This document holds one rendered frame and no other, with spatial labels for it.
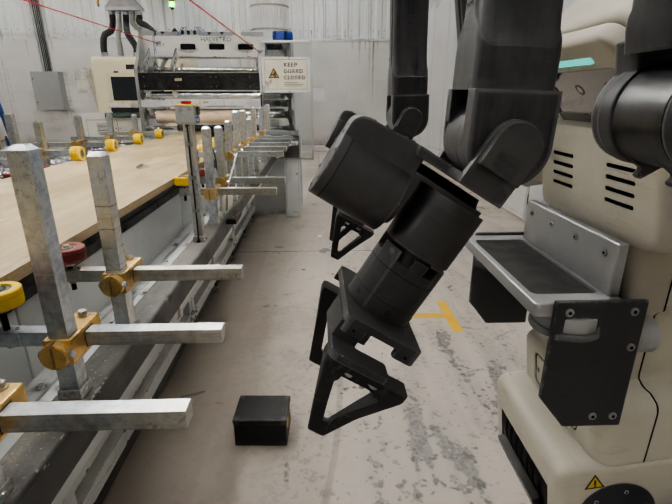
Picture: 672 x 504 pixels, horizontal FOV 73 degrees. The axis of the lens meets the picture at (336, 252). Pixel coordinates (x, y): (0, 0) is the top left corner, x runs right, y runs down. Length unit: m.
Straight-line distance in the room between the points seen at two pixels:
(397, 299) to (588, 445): 0.43
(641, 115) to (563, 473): 0.47
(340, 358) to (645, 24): 0.31
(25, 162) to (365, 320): 0.68
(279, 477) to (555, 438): 1.19
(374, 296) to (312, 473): 1.45
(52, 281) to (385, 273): 0.70
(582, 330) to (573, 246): 0.13
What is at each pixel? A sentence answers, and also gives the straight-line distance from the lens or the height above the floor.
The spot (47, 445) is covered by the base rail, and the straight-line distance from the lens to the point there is 0.95.
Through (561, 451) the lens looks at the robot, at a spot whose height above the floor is 0.80.
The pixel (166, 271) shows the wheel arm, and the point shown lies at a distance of 1.18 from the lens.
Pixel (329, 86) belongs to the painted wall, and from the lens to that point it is 11.13.
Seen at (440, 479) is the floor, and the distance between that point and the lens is 1.79.
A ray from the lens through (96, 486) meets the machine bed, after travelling 1.69.
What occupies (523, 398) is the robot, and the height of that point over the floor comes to 0.80.
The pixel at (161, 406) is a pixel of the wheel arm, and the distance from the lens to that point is 0.73.
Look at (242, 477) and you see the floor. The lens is 1.78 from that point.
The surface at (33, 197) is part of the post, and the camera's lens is 0.90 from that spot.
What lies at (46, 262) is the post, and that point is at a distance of 0.92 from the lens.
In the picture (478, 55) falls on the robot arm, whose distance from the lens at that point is 0.33.
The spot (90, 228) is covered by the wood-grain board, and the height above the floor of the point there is 0.89.
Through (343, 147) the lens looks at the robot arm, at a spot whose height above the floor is 1.22.
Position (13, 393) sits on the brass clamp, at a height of 0.84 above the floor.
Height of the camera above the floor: 1.25
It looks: 19 degrees down
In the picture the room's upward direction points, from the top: straight up
